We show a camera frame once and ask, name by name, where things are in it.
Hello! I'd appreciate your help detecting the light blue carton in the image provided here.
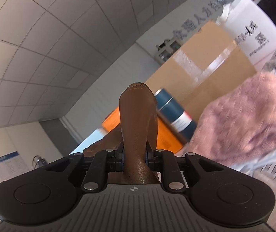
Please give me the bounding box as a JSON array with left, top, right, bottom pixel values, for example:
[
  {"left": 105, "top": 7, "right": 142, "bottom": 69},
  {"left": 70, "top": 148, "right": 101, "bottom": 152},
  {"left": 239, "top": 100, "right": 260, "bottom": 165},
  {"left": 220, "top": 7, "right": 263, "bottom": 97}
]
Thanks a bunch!
[{"left": 69, "top": 128, "right": 110, "bottom": 155}]

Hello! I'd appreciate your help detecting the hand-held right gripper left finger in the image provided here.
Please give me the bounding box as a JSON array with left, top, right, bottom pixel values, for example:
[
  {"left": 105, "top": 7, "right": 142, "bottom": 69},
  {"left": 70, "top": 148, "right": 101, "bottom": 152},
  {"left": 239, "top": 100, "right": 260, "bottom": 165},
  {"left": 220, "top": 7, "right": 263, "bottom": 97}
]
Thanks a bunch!
[{"left": 43, "top": 147, "right": 124, "bottom": 191}]

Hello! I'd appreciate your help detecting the white paper bag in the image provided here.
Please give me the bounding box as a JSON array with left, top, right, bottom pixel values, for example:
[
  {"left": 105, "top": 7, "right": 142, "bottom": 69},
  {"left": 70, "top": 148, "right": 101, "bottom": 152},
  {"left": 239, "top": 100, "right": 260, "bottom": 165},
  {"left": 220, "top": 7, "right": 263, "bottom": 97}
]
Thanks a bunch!
[{"left": 215, "top": 0, "right": 276, "bottom": 65}]

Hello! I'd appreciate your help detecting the orange cardboard box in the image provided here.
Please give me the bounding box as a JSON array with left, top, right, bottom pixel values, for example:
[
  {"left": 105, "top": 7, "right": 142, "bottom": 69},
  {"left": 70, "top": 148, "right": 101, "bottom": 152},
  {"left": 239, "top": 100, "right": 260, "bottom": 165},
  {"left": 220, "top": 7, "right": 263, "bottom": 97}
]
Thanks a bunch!
[{"left": 101, "top": 106, "right": 185, "bottom": 154}]

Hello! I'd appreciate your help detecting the pink knit sweater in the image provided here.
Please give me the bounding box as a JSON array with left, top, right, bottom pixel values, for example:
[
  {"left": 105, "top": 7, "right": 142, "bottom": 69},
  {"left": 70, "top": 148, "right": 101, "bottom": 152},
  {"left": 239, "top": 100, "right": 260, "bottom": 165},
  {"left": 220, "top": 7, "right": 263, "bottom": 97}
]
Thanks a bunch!
[{"left": 188, "top": 72, "right": 276, "bottom": 168}]

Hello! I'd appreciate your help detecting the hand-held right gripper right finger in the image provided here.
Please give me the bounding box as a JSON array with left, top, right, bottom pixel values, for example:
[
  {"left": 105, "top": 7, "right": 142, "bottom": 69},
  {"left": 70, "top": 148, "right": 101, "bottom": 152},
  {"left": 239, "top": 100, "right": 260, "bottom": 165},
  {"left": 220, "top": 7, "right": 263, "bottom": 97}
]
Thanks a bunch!
[{"left": 146, "top": 147, "right": 225, "bottom": 191}]

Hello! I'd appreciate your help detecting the wall poster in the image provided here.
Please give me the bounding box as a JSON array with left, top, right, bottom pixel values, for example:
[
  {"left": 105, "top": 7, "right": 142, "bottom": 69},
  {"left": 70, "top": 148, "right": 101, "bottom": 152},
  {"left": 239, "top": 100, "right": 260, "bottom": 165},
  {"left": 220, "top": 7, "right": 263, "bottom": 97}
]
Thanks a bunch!
[{"left": 0, "top": 151, "right": 30, "bottom": 209}]

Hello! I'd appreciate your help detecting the dark blue vacuum bottle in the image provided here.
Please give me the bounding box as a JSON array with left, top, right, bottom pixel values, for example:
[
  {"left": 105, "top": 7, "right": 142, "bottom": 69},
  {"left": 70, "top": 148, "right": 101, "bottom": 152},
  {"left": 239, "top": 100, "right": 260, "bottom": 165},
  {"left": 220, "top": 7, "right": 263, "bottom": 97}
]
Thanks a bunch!
[{"left": 154, "top": 89, "right": 198, "bottom": 142}]

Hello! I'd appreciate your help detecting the large brown cardboard box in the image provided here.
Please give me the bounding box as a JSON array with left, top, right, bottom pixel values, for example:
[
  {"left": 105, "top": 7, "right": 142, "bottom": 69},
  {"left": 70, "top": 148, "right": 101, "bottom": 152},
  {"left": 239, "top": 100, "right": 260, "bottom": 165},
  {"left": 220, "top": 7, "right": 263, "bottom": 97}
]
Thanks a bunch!
[{"left": 145, "top": 20, "right": 258, "bottom": 110}]

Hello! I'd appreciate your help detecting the glass door cabinet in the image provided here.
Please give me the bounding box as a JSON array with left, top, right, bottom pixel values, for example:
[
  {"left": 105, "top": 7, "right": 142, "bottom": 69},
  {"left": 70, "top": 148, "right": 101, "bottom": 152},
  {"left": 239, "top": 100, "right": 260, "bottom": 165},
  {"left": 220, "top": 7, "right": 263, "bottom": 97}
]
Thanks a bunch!
[{"left": 154, "top": 37, "right": 183, "bottom": 65}]

